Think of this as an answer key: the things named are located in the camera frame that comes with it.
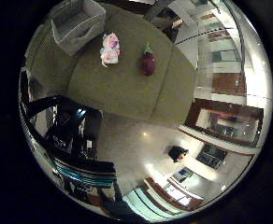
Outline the purple eggplant plush toy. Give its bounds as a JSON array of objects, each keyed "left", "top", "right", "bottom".
[{"left": 141, "top": 42, "right": 158, "bottom": 77}]

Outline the pastel unicorn plush toy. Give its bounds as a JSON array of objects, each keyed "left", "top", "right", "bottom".
[{"left": 99, "top": 32, "right": 122, "bottom": 68}]

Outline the grey plastic basket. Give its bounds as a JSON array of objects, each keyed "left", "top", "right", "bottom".
[{"left": 50, "top": 0, "right": 108, "bottom": 57}]

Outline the black equipment cart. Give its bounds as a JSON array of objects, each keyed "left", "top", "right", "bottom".
[{"left": 19, "top": 68, "right": 118, "bottom": 189}]

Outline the wooden framed glass case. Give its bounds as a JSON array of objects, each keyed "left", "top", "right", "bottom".
[{"left": 184, "top": 98, "right": 265, "bottom": 148}]

